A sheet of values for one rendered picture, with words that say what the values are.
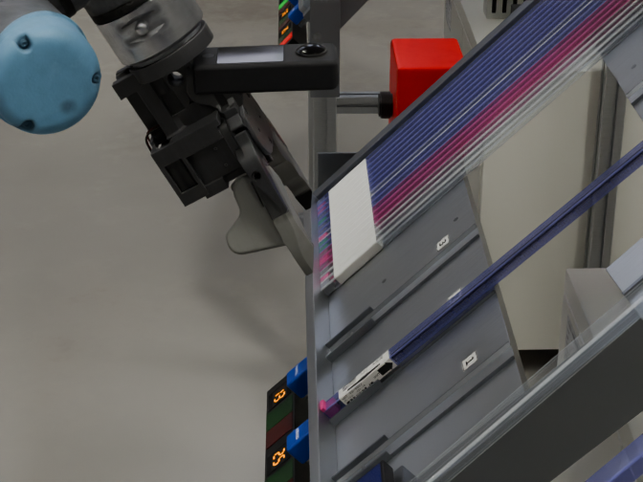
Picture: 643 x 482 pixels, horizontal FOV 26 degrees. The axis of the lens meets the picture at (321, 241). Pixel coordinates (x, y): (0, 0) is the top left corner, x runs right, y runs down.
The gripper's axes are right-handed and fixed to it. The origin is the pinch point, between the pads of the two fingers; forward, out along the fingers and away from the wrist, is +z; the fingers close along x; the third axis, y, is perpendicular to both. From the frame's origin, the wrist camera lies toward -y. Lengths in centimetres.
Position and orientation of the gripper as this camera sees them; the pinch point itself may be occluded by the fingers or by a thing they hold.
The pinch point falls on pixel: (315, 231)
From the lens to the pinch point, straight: 116.5
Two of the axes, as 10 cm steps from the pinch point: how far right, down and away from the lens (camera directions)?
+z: 4.9, 7.8, 3.9
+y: -8.7, 4.5, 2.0
